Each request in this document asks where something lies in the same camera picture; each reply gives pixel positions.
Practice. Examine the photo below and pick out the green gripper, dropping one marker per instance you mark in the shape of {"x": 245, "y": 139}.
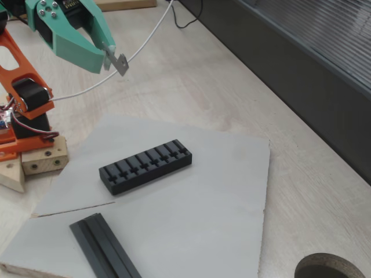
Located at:
{"x": 76, "y": 43}

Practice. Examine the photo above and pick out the small metal bracket piece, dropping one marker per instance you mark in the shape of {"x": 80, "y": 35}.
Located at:
{"x": 121, "y": 65}

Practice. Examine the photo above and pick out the black slotted plastic rack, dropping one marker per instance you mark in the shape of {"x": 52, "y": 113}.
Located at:
{"x": 145, "y": 178}

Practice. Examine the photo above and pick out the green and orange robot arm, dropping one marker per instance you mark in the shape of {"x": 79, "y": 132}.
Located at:
{"x": 29, "y": 144}

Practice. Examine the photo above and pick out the light wooden board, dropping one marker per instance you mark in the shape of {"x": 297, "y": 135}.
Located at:
{"x": 121, "y": 5}

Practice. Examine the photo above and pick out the red controller circuit board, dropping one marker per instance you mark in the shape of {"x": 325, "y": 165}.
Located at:
{"x": 4, "y": 118}

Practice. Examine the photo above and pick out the wooden block with screws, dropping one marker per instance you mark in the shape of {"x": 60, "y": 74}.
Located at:
{"x": 43, "y": 162}

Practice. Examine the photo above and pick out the grey painted wooden board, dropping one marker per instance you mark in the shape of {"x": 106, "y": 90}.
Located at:
{"x": 188, "y": 217}

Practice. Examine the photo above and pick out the black aluminium profile rail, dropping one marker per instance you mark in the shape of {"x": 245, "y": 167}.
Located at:
{"x": 98, "y": 249}

